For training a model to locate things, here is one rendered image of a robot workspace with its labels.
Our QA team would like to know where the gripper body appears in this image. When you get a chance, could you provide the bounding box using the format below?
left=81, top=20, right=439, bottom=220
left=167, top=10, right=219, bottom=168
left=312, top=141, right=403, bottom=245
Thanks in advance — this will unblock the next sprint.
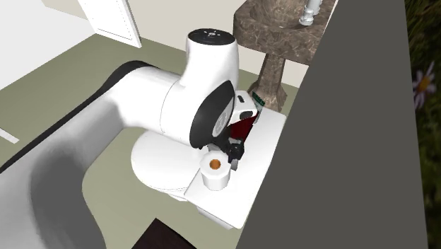
left=228, top=115, right=259, bottom=144

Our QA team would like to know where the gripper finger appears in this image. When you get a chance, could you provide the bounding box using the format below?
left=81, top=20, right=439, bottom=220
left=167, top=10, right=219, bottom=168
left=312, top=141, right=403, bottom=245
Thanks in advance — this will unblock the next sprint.
left=228, top=140, right=247, bottom=172
left=208, top=137, right=231, bottom=155

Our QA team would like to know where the white toilet paper roll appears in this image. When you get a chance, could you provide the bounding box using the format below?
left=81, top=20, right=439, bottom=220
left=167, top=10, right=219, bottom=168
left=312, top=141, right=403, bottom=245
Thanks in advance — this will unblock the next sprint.
left=199, top=150, right=232, bottom=192

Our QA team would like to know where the green box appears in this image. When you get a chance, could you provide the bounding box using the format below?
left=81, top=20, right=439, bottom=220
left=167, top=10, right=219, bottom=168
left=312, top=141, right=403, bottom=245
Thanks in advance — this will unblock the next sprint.
left=252, top=91, right=266, bottom=115

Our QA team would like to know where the dark robot stand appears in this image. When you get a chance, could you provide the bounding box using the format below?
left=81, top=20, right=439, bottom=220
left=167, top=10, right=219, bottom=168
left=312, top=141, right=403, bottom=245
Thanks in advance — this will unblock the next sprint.
left=131, top=217, right=198, bottom=249

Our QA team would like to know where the silver faucet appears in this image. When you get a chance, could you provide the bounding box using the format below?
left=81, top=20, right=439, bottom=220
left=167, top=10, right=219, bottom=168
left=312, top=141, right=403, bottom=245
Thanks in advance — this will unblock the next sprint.
left=298, top=0, right=324, bottom=27

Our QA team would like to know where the white door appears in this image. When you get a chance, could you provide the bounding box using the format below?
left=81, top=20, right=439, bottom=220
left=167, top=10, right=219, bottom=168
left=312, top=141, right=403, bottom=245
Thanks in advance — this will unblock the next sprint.
left=76, top=0, right=143, bottom=49

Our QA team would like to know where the brown marble pedestal sink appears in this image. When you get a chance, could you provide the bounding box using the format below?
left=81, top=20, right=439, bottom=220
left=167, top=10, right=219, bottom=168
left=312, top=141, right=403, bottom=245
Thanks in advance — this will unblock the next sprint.
left=232, top=0, right=337, bottom=113

